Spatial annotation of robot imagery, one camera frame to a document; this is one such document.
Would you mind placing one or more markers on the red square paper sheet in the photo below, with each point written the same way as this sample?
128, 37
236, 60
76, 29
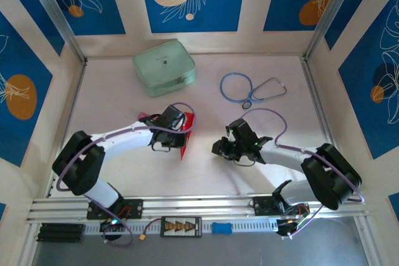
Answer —
189, 121

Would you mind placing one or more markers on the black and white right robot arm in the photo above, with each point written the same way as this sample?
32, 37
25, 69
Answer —
330, 175

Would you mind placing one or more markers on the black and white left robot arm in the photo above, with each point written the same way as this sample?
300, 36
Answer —
81, 166

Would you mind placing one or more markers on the pink pill box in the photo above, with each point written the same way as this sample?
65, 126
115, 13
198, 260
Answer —
142, 115

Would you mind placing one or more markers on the blue stethoscope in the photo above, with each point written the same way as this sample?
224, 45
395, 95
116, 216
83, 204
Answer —
222, 85

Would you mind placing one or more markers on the mint green zip case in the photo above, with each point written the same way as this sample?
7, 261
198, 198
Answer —
162, 66

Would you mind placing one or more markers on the blue foam block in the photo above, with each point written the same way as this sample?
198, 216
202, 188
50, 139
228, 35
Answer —
222, 228

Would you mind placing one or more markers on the black power distribution board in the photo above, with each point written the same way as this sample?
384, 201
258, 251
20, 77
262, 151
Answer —
180, 227

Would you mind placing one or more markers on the small circuit board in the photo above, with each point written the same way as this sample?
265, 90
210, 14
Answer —
290, 227
112, 225

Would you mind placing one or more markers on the grey metal plate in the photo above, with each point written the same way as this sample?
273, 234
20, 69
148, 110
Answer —
218, 250

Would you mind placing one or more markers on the black ribbed block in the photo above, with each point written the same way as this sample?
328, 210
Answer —
60, 233

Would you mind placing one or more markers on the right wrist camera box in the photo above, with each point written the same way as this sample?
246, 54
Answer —
229, 133

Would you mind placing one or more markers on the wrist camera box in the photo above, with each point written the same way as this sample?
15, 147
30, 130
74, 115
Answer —
180, 122
229, 133

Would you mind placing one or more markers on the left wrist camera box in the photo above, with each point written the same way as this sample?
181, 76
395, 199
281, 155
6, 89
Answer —
180, 122

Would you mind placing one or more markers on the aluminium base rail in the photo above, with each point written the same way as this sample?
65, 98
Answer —
202, 205

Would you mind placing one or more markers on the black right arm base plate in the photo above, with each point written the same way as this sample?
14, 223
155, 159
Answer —
262, 206

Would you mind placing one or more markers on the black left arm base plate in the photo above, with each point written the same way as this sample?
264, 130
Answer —
134, 208

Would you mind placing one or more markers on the aluminium side rail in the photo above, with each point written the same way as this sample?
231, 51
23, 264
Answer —
75, 97
308, 76

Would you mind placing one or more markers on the aluminium frame post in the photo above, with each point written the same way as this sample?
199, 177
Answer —
56, 13
330, 13

